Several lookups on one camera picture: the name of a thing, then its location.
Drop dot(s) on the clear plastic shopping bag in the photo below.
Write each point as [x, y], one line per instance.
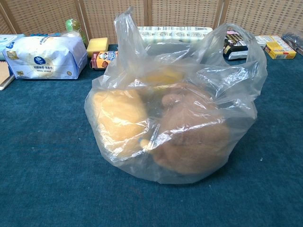
[189, 59]

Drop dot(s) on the blue cookie package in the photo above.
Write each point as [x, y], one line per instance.
[45, 35]

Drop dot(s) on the light orange plush toy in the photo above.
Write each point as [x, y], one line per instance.
[118, 118]

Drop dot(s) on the brown spiral notebook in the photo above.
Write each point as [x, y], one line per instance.
[4, 74]

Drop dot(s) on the small white box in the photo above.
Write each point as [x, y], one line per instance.
[260, 40]

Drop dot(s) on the brown plush toy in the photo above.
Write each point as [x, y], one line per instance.
[194, 142]

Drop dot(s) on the white blue tissue pack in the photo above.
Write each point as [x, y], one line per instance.
[47, 56]

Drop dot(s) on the green round bottle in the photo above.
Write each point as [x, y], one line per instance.
[73, 25]

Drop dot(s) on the light blue wet wipes pack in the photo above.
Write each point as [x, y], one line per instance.
[8, 42]

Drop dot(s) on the long white printed pack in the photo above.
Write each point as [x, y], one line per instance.
[175, 33]

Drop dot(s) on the rattan folding screen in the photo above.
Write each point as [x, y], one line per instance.
[47, 14]

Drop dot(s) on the yellow sponge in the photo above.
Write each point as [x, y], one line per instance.
[97, 47]

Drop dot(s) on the yellow snack package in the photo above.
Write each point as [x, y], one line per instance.
[163, 76]

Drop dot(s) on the black purple snack package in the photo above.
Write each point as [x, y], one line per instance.
[234, 45]

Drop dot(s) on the yellow rectangular box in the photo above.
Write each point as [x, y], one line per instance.
[280, 49]

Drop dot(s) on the teal table cloth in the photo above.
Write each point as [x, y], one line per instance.
[47, 153]

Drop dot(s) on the brown panda cookie box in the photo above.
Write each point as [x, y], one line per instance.
[99, 60]

